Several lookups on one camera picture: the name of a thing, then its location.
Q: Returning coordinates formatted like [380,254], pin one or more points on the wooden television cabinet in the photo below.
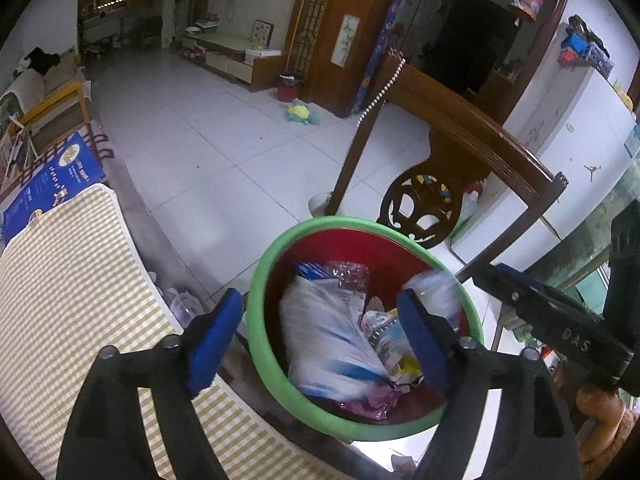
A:
[230,65]

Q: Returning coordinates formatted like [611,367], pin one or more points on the small red floor bin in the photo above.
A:
[289,91]

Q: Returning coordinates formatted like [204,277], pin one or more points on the white blue snack packet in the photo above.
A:
[382,335]

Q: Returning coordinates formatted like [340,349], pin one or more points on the wooden lattice wall panel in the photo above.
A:
[325,10]

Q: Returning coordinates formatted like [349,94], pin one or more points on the white book rack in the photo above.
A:
[12,135]

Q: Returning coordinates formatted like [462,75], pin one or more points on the white refrigerator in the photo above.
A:
[575,150]

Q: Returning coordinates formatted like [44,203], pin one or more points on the white blue milk carton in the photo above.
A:
[312,272]

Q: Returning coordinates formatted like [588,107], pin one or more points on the black and white plush toy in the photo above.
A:
[37,57]

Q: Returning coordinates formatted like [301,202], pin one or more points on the yellow checked table mat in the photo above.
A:
[65,285]

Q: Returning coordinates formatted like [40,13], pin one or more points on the green turtle plush toy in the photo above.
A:
[300,112]

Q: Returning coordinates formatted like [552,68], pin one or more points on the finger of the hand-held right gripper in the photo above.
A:
[510,295]
[550,290]

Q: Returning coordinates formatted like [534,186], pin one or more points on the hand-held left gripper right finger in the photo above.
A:
[422,340]

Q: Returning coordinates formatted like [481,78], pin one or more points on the blue toy truck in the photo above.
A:
[590,55]

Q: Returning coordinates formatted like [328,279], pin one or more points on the wooden door frame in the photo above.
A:
[541,35]

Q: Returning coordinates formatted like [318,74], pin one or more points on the wooden sofa with beige cushions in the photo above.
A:
[55,75]

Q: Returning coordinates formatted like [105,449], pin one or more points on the carved wooden chair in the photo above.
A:
[475,115]

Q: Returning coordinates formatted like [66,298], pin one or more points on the silver blue wrapper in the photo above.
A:
[435,292]

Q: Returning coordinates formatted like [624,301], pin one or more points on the brown wrapper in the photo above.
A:
[376,306]

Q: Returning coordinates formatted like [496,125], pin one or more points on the translucent plastic bag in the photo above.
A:
[185,307]

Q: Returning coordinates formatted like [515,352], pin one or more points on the yellow white packet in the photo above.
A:
[410,370]

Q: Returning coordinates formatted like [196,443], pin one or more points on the hanging wall scroll painting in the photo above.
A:
[345,40]

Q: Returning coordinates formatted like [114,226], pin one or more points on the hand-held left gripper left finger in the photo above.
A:
[215,340]

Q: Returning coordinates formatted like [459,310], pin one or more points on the glass fish tank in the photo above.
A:
[585,240]

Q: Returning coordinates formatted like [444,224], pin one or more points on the white flat box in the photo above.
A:
[262,53]

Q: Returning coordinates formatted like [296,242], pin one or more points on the red bin with green rim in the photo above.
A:
[256,305]

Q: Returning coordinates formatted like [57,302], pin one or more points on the round grey floor object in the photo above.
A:
[320,203]

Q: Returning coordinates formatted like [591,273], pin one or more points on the person's right hand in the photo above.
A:
[597,410]

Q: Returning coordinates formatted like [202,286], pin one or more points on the lit wall cabinet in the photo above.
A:
[120,0]

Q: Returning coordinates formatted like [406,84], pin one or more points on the pink plastic bag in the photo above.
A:
[375,400]

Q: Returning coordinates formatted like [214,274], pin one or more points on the person's right forearm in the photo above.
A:
[627,442]

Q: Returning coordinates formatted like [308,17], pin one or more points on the white plastic bag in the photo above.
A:
[325,340]

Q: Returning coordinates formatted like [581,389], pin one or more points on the small framed picture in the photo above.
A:
[262,34]

